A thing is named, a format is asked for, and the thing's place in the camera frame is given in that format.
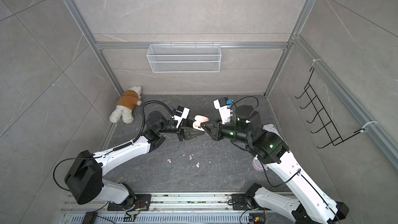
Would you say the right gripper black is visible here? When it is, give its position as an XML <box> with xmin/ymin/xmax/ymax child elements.
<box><xmin>201</xmin><ymin>118</ymin><xmax>251</xmax><ymax>146</ymax></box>

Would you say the peach earbud charging case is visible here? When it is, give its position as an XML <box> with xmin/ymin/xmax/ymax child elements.
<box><xmin>192</xmin><ymin>115</ymin><xmax>209</xmax><ymax>131</ymax></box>

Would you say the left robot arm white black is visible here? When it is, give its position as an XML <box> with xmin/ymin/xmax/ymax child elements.
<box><xmin>64</xmin><ymin>109</ymin><xmax>209</xmax><ymax>209</ymax></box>

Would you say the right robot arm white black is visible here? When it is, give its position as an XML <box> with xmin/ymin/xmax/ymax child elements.
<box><xmin>200</xmin><ymin>105</ymin><xmax>349</xmax><ymax>224</ymax></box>

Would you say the white power strip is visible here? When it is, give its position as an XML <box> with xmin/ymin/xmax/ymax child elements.
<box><xmin>263</xmin><ymin>124</ymin><xmax>282</xmax><ymax>138</ymax></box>

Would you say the teddy bear with brown hoodie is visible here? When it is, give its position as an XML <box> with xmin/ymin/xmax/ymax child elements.
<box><xmin>109</xmin><ymin>86</ymin><xmax>142</xmax><ymax>124</ymax></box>

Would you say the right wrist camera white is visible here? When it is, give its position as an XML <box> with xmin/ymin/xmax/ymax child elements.
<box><xmin>213</xmin><ymin>97</ymin><xmax>232</xmax><ymax>124</ymax></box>

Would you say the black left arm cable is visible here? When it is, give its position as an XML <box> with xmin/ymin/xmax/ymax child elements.
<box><xmin>132</xmin><ymin>100</ymin><xmax>175</xmax><ymax>144</ymax></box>

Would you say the white wire mesh basket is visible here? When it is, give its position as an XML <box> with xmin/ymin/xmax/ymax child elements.
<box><xmin>147</xmin><ymin>44</ymin><xmax>222</xmax><ymax>73</ymax></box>

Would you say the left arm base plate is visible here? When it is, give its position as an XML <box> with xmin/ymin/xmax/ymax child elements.
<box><xmin>107</xmin><ymin>194</ymin><xmax>152</xmax><ymax>211</ymax></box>

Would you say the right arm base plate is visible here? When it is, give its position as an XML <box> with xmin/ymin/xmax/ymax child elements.
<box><xmin>228</xmin><ymin>194</ymin><xmax>249</xmax><ymax>211</ymax></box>

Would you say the black wire hook rack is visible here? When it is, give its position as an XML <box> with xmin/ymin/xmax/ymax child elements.
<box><xmin>295</xmin><ymin>67</ymin><xmax>365</xmax><ymax>149</ymax></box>

